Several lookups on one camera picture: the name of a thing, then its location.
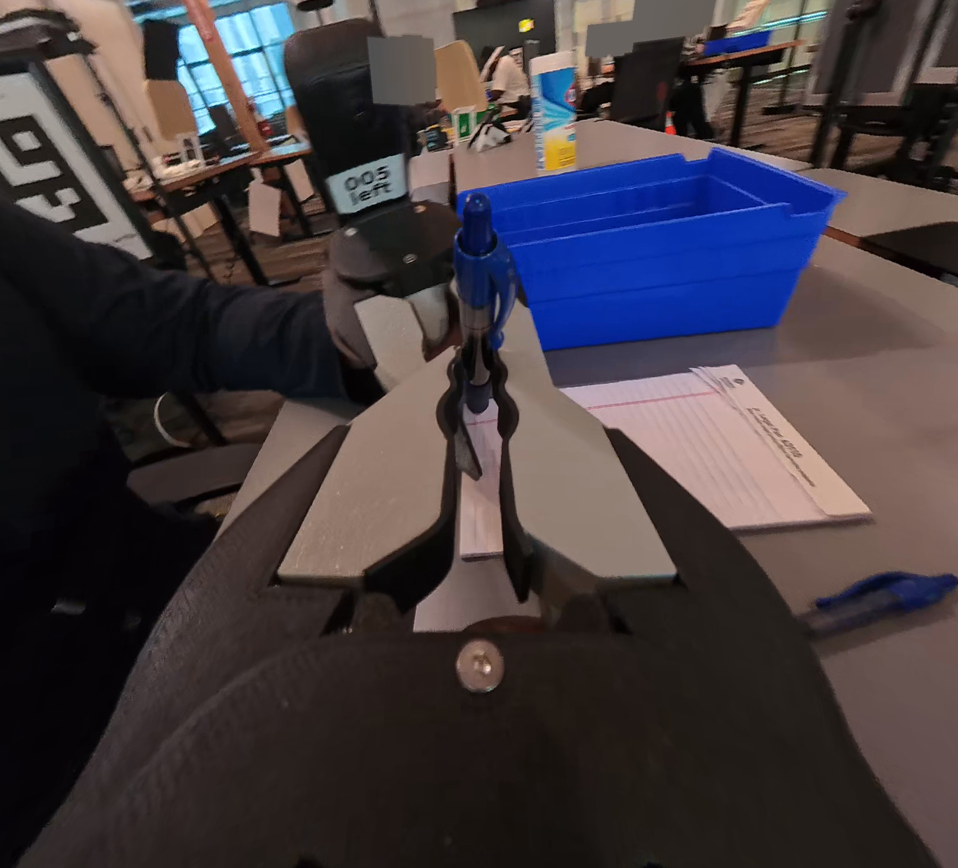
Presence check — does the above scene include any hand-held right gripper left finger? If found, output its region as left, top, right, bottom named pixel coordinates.
left=277, top=351, right=461, bottom=612

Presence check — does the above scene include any tan chair back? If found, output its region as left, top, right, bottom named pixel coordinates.
left=434, top=40, right=489, bottom=113

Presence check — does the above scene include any wipes canister with yellow label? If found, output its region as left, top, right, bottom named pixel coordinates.
left=530, top=52, right=579, bottom=174

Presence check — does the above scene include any cardboard box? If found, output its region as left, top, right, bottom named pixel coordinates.
left=144, top=79, right=197, bottom=137

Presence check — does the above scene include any black flat pad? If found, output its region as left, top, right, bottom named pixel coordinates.
left=861, top=220, right=958, bottom=279

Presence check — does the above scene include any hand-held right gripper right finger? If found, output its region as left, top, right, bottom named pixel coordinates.
left=494, top=351, right=678, bottom=604

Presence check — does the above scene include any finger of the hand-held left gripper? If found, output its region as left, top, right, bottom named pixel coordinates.
left=355, top=297, right=450, bottom=393
left=414, top=286, right=459, bottom=354

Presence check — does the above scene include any wooden standing desk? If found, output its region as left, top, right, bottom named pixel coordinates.
left=677, top=40, right=805, bottom=150

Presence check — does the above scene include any white lined notepad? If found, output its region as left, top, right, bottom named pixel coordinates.
left=458, top=364, right=873, bottom=561

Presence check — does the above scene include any blue retractable pen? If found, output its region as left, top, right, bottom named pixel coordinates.
left=453, top=193, right=519, bottom=483
left=797, top=572, right=958, bottom=637

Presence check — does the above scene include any person's dark clothed body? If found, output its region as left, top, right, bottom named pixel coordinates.
left=0, top=389, right=226, bottom=868

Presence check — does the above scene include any black white marker board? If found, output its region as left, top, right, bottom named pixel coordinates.
left=0, top=10, right=154, bottom=261

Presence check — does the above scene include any person's left forearm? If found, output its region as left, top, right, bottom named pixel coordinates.
left=0, top=198, right=349, bottom=435

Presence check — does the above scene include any blue plastic bin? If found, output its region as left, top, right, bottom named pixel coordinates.
left=457, top=148, right=847, bottom=352

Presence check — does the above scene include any black wall screen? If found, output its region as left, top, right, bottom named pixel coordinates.
left=453, top=0, right=558, bottom=71

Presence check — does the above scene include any small blue bin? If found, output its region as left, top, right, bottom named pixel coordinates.
left=704, top=29, right=772, bottom=56

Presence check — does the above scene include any green white packet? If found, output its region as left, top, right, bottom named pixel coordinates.
left=453, top=106, right=515, bottom=152

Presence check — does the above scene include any person's left hand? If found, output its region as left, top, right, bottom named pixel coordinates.
left=322, top=268, right=384, bottom=369

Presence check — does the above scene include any wooden beam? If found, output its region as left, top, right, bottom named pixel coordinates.
left=141, top=0, right=259, bottom=152

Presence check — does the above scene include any wooden desk with black legs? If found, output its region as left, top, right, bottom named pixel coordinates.
left=127, top=142, right=315, bottom=285

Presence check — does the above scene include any black tripod stand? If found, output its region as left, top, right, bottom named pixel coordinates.
left=810, top=0, right=886, bottom=152

